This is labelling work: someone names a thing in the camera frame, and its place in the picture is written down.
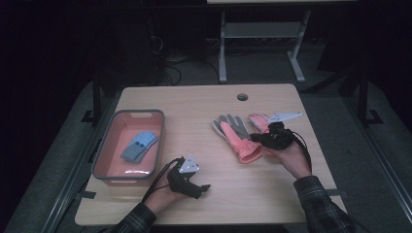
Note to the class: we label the grey metal desk frame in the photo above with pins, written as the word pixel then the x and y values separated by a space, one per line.
pixel 260 30

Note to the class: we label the pink plastic bin grey rim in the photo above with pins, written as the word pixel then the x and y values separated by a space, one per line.
pixel 120 161

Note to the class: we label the pink glove with red patch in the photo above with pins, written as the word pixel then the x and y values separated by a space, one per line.
pixel 260 122

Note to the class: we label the pink glove with grey palm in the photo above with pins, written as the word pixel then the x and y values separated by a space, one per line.
pixel 241 142

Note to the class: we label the black tape strip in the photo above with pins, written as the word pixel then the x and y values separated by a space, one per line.
pixel 338 193
pixel 87 194

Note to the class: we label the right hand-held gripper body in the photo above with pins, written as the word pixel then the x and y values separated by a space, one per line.
pixel 280 137

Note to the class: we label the person's right hand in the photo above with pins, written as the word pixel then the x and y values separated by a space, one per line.
pixel 293 160

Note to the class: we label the black metal stand post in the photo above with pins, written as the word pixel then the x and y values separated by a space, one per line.
pixel 363 97
pixel 96 97

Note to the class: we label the person's left hand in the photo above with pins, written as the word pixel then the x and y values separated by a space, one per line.
pixel 162 199

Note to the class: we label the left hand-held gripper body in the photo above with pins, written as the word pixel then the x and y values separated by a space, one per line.
pixel 181 183

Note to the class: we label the aluminium floor rail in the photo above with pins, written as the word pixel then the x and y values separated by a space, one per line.
pixel 74 174
pixel 382 168

